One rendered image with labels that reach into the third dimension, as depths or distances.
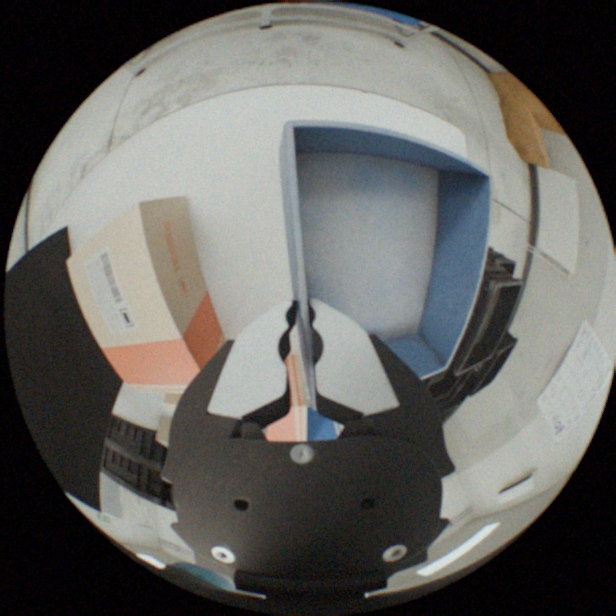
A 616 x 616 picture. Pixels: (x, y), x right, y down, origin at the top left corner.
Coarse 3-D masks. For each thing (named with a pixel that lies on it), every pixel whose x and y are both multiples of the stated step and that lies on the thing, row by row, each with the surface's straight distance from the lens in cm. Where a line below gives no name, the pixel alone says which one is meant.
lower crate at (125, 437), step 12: (120, 420) 69; (108, 432) 72; (120, 432) 68; (132, 432) 66; (144, 432) 63; (156, 432) 62; (108, 444) 69; (120, 444) 67; (132, 444) 64; (144, 444) 61; (156, 444) 60; (132, 456) 62; (144, 456) 60; (156, 456) 59; (156, 468) 57
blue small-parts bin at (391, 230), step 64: (320, 128) 10; (384, 128) 11; (320, 192) 16; (384, 192) 18; (448, 192) 21; (320, 256) 17; (384, 256) 19; (448, 256) 21; (384, 320) 23; (448, 320) 22
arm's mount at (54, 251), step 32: (32, 256) 34; (64, 256) 36; (32, 288) 33; (64, 288) 35; (32, 320) 32; (64, 320) 34; (32, 352) 32; (64, 352) 33; (96, 352) 37; (32, 384) 32; (64, 384) 33; (96, 384) 36; (32, 416) 32; (64, 416) 33; (96, 416) 36; (64, 448) 34; (96, 448) 36; (64, 480) 35; (96, 480) 37
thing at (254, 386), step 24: (288, 312) 11; (240, 336) 10; (264, 336) 9; (288, 336) 10; (240, 360) 8; (264, 360) 8; (240, 384) 8; (264, 384) 7; (288, 384) 8; (216, 408) 7; (240, 408) 7; (264, 408) 7; (288, 408) 8; (264, 432) 10
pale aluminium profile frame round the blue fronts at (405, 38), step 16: (224, 16) 149; (272, 16) 151; (288, 16) 153; (304, 16) 153; (320, 16) 156; (384, 16) 229; (176, 32) 155; (208, 32) 158; (384, 32) 165; (400, 32) 182; (416, 32) 163; (128, 64) 171
